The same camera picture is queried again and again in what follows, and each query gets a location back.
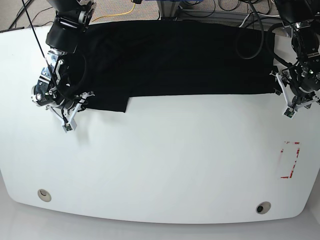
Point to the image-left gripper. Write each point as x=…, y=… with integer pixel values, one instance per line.
x=67, y=110

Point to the table grommet hole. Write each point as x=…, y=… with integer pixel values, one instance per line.
x=44, y=195
x=263, y=208

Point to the left table grommet hole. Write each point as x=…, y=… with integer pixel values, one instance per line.
x=44, y=195

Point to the red tape rectangle marking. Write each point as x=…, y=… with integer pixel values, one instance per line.
x=288, y=158

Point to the black t-shirt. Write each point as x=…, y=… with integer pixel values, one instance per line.
x=120, y=60

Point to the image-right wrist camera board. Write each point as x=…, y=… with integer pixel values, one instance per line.
x=289, y=112

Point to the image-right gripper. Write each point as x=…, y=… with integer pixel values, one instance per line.
x=299, y=86

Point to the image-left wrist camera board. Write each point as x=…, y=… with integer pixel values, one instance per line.
x=67, y=127

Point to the black robot arm image-left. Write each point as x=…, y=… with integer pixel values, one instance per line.
x=53, y=90

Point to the right table grommet hole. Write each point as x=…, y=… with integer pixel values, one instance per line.
x=263, y=208

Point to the aluminium frame stand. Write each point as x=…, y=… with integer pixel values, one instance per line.
x=173, y=10

